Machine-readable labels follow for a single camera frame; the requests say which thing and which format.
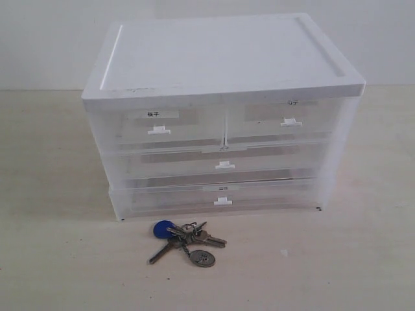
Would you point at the clear drawer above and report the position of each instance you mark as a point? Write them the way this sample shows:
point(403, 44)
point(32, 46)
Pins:
point(221, 198)
point(197, 162)
point(295, 117)
point(165, 125)

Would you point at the key bunch with blue tag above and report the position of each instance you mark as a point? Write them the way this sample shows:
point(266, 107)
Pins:
point(182, 236)

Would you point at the white translucent drawer cabinet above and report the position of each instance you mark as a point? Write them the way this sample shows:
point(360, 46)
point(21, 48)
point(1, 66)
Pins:
point(219, 61)

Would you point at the clear bottom drawer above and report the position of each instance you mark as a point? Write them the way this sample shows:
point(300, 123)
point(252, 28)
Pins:
point(221, 198)

